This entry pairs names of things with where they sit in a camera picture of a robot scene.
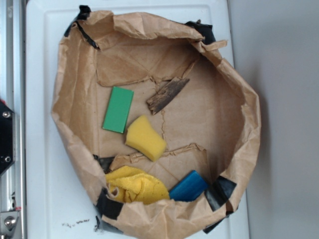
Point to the dark wood chip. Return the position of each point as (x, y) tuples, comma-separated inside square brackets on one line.
[(166, 94)]

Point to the yellow sponge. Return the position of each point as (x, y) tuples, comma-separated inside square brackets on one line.
[(142, 137)]

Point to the green rectangular block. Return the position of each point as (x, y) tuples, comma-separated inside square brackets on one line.
[(118, 110)]

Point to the brown paper bag liner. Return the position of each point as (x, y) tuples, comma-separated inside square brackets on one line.
[(212, 126)]

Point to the yellow microfiber cloth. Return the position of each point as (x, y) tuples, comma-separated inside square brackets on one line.
[(129, 184)]

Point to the blue rectangular block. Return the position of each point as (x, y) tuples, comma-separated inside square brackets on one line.
[(189, 188)]

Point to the white plastic tray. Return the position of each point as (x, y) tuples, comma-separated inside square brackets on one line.
[(58, 207)]

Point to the black metal bracket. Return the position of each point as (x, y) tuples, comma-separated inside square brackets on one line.
[(6, 137)]

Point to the aluminium frame rail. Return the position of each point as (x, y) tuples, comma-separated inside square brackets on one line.
[(13, 221)]

